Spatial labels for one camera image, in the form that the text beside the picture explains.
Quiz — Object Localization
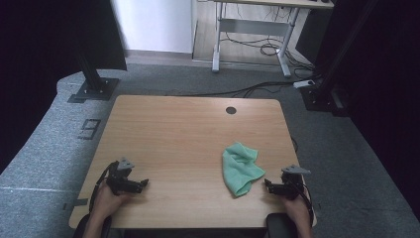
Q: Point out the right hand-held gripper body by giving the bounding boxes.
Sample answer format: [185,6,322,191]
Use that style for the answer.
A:
[279,165,312,201]

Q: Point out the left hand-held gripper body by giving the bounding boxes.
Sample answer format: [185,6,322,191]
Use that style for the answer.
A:
[105,157,145,196]

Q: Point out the green cloth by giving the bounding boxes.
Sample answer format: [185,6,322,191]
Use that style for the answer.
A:
[222,141,266,198]

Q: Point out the person's left hand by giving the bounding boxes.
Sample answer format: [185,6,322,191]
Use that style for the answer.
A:
[94,180,134,220]

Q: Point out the person's right hand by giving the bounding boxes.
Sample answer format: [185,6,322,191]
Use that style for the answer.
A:
[282,193,313,227]

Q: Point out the black chair armrest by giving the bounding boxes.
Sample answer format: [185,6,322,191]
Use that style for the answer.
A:
[265,212,299,238]
[72,213,114,238]

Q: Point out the grey tape strip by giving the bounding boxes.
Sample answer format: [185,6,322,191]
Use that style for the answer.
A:
[61,197,90,212]

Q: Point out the black metal stand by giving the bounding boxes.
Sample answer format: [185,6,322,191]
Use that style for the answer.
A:
[299,0,379,117]
[66,39,121,104]

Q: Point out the white power strip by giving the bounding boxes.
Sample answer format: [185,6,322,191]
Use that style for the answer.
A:
[292,78,317,90]

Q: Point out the black curtain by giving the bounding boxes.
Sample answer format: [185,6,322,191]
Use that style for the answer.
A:
[313,0,420,220]
[0,0,129,175]

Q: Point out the black box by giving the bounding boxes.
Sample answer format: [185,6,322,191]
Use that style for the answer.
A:
[294,7,329,65]

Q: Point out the white cabinet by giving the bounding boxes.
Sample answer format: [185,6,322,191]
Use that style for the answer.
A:
[110,0,199,55]

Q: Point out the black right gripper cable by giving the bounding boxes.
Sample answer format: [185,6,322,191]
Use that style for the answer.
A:
[298,179,315,226]

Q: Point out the long black floor cable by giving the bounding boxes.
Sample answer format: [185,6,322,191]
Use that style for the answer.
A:
[164,80,298,99]

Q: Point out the tangle of black cables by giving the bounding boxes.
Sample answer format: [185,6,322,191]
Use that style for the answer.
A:
[220,6,316,72]

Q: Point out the white desk frame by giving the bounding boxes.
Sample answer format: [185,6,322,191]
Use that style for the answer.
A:
[197,0,335,79]

